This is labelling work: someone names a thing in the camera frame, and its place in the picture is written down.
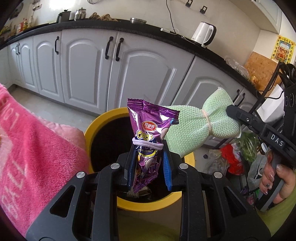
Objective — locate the cluster of seasoning bottles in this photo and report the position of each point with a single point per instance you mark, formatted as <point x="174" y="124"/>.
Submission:
<point x="24" y="26"/>

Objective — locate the pink printed blanket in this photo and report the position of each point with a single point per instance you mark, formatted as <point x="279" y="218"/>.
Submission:
<point x="34" y="162"/>

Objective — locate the person's right forearm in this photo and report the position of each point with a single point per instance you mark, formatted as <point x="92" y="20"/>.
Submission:
<point x="284" y="220"/>

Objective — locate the pile of dried roots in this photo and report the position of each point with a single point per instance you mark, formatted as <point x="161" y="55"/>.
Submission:
<point x="99" y="16"/>

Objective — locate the steel teapot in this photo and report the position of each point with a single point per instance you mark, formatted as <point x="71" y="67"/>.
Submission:
<point x="80" y="14"/>

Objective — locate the white kitchen cabinets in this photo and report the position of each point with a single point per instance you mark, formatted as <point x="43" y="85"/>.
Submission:
<point x="270" y="14"/>
<point x="81" y="69"/>

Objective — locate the white upper kitchen cabinets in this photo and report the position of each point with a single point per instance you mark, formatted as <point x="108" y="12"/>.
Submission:
<point x="270" y="14"/>

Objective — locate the person's right hand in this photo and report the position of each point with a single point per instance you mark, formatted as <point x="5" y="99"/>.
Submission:
<point x="289" y="183"/>

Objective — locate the yellow wall poster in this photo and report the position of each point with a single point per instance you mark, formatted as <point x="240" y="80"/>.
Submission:
<point x="283" y="48"/>

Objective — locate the white paper bag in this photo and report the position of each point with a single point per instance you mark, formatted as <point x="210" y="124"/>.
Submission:
<point x="274" y="104"/>

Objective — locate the white lower kitchen cabinets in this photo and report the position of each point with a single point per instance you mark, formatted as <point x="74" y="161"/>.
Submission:
<point x="81" y="69"/>

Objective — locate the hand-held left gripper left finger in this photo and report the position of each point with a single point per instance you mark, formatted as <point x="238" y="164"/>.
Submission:
<point x="129" y="169"/>

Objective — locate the white charger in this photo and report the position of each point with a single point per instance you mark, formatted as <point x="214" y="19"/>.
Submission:
<point x="165" y="30"/>

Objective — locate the black metal rack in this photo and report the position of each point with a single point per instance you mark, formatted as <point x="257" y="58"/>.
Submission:
<point x="276" y="78"/>

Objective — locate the white plastic bag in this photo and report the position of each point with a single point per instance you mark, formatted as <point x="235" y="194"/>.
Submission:
<point x="255" y="171"/>

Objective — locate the wooden board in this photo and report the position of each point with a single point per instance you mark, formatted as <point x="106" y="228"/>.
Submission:
<point x="261" y="67"/>

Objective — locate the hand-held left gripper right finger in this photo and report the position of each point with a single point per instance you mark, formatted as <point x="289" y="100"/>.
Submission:
<point x="167" y="171"/>

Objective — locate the red plastic bag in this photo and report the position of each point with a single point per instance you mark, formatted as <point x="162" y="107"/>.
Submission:
<point x="231" y="160"/>

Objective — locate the yellow green clothing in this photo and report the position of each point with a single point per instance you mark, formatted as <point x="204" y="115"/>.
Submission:
<point x="148" y="227"/>

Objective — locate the green mesh sponge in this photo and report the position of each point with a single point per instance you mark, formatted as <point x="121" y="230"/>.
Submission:
<point x="192" y="129"/>

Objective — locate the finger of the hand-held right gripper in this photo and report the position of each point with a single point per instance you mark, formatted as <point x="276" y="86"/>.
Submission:
<point x="245" y="120"/>

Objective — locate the white electric kettle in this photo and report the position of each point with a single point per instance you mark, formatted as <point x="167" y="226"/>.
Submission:
<point x="202" y="33"/>

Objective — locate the yellow trash bin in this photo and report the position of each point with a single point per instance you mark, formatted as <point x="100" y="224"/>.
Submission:
<point x="148" y="205"/>

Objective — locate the black kettle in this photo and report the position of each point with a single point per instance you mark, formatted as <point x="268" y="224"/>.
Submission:
<point x="63" y="16"/>

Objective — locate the crumpled clear plastic bag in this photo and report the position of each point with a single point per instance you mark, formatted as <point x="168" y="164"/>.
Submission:
<point x="215" y="162"/>

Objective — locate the black wall hook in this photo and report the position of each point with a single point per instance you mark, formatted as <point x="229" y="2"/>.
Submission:
<point x="189" y="3"/>
<point x="203" y="9"/>

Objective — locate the black kitchen countertop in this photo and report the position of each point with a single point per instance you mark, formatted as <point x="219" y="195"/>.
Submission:
<point x="115" y="24"/>

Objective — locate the steel bowl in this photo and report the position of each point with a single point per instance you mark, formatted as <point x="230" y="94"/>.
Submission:
<point x="138" y="20"/>

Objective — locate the bag of green vegetables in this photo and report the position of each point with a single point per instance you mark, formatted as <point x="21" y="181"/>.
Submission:
<point x="248" y="146"/>

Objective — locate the purple snack packet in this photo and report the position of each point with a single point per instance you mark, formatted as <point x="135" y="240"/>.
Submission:
<point x="148" y="125"/>

